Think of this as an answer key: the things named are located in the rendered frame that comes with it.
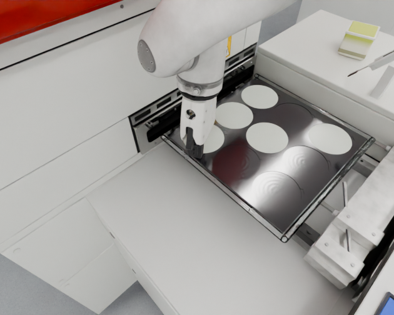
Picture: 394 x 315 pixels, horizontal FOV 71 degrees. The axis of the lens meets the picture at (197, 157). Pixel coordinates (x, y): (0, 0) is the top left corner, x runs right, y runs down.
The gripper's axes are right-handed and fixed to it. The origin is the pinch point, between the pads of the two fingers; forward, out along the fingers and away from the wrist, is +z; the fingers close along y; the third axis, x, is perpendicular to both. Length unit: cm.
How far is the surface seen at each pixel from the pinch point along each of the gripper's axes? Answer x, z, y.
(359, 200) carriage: -36.4, 3.9, 1.4
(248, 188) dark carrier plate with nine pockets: -13.5, 2.8, -4.8
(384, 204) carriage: -41.5, 3.8, 2.0
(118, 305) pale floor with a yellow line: 28, 95, -13
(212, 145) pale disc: -2.9, 1.5, 3.9
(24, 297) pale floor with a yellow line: 71, 96, -24
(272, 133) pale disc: -15.8, 0.3, 12.6
